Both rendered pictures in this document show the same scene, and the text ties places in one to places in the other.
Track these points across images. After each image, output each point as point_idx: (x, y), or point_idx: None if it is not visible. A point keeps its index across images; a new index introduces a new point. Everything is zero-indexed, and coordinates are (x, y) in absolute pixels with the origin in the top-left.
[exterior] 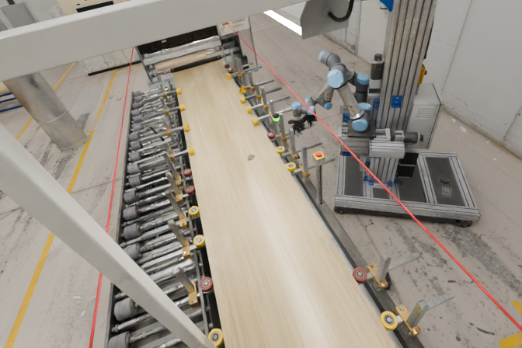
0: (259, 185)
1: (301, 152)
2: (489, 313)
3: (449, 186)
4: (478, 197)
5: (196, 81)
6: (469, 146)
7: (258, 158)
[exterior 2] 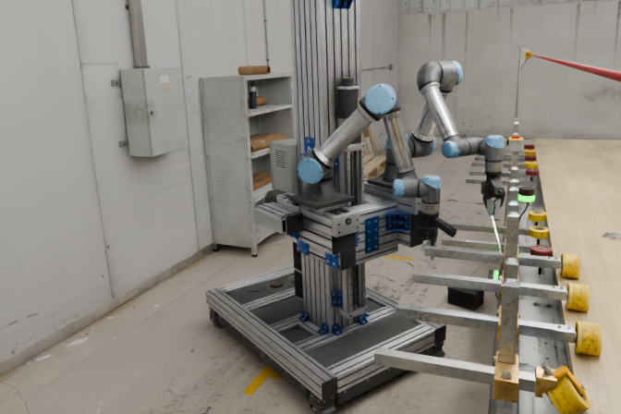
0: (609, 213)
1: None
2: (391, 265)
3: (284, 281)
4: None
5: None
6: (134, 325)
7: (596, 232)
